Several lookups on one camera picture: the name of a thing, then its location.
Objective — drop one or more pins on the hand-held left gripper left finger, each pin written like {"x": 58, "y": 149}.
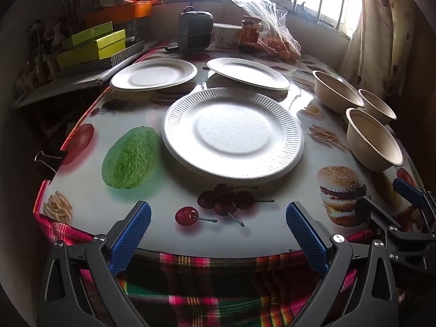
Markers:
{"x": 131, "y": 235}

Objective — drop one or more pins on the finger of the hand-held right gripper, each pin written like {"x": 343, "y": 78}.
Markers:
{"x": 407, "y": 189}
{"x": 369, "y": 213}

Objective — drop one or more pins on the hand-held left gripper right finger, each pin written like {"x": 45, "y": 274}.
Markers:
{"x": 306, "y": 238}

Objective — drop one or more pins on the beige paper bowl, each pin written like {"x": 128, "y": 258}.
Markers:
{"x": 371, "y": 136}
{"x": 378, "y": 105}
{"x": 335, "y": 90}

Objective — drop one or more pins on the white paper plate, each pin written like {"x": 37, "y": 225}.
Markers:
{"x": 231, "y": 133}
{"x": 153, "y": 73}
{"x": 245, "y": 71}

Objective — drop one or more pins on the food print glossy tablecloth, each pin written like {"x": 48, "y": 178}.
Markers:
{"x": 163, "y": 194}

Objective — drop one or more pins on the black binder clip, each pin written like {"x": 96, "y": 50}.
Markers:
{"x": 63, "y": 156}

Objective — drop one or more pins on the cream curtain with cherry print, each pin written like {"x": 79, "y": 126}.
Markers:
{"x": 381, "y": 24}

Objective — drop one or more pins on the grey striped box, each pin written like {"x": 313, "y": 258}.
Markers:
{"x": 129, "y": 51}

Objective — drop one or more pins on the clear plastic bag of oranges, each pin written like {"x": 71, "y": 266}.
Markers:
{"x": 279, "y": 46}

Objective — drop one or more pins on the large green box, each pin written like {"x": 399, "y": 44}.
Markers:
{"x": 109, "y": 46}

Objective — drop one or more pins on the clear glass cup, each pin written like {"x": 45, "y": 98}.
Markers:
{"x": 131, "y": 34}

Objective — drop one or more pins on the slim green box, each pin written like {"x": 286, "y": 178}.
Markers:
{"x": 92, "y": 32}

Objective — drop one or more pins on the glass jar with red label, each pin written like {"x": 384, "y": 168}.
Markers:
{"x": 250, "y": 35}

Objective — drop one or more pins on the black window latch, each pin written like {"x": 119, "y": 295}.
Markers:
{"x": 302, "y": 6}

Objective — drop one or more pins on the small grey heater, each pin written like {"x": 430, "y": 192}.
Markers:
{"x": 196, "y": 30}

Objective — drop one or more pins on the white plastic tub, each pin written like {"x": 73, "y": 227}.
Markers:
{"x": 226, "y": 35}

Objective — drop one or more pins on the orange plastic tray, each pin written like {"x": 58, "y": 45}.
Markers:
{"x": 136, "y": 9}

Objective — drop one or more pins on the dried branches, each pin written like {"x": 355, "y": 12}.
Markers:
{"x": 75, "y": 6}

